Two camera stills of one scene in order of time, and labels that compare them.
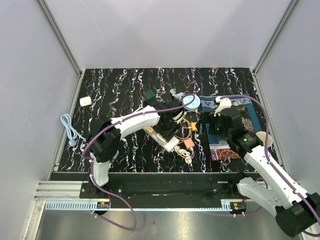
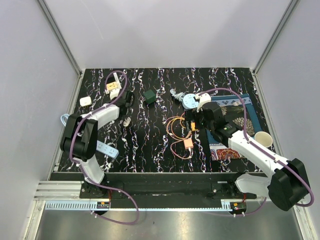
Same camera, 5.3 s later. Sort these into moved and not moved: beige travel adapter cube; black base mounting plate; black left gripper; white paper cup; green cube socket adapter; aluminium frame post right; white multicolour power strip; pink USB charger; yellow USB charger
Moved: white multicolour power strip; beige travel adapter cube; black left gripper
Not moved: yellow USB charger; aluminium frame post right; black base mounting plate; pink USB charger; green cube socket adapter; white paper cup
